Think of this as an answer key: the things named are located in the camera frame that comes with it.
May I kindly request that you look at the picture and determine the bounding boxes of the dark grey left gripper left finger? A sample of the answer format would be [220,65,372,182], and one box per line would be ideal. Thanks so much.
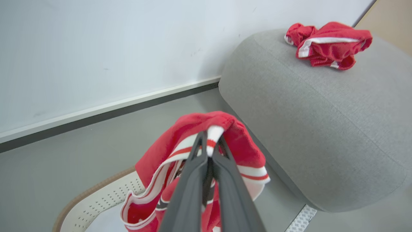
[159,130,210,232]

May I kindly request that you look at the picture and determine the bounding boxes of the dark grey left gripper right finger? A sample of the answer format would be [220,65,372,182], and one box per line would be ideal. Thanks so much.
[212,136,267,232]

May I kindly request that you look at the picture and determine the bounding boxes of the red jersey with white stripes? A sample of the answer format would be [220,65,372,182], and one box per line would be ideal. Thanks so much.
[120,111,271,232]

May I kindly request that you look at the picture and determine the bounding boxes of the red shorts with white trim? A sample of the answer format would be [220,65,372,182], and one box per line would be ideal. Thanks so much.
[284,21,373,71]

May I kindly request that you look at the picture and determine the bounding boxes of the cream perforated plastic laundry basket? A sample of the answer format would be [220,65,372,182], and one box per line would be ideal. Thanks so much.
[52,166,147,232]

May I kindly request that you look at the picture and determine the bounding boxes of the perforated metal floor strip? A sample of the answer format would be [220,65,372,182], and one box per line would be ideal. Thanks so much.
[285,204,318,232]

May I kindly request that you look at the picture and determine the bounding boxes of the grey fabric sofa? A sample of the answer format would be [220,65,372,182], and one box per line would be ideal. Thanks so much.
[218,28,412,213]

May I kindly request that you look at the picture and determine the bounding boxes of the beige partition panel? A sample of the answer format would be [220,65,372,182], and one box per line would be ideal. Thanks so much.
[353,0,412,57]

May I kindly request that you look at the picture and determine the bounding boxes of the white and black wall baseboard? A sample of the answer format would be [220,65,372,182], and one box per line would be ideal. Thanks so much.
[0,75,222,154]

